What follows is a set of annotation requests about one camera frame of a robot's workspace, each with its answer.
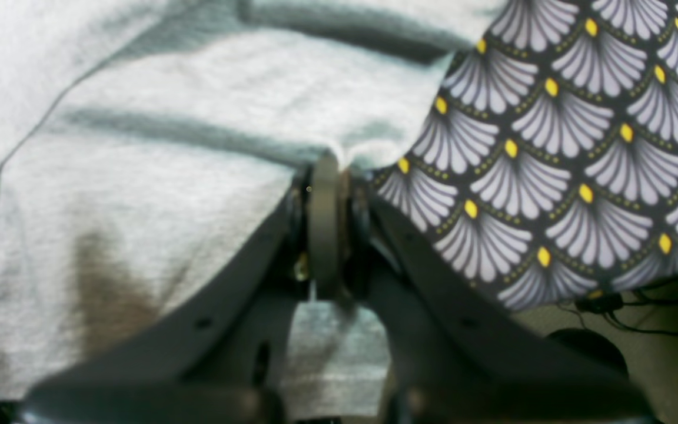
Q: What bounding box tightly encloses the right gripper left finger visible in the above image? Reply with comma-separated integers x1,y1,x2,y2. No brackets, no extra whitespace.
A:
21,155,340,423

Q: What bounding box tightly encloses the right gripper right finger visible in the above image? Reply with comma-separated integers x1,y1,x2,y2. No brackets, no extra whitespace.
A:
342,172,654,423

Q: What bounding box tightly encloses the light grey T-shirt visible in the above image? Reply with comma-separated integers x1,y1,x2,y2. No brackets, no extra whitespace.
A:
0,1,507,419

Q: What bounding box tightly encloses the fan-patterned tablecloth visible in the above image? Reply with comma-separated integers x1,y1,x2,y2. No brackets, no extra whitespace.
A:
371,1,678,311

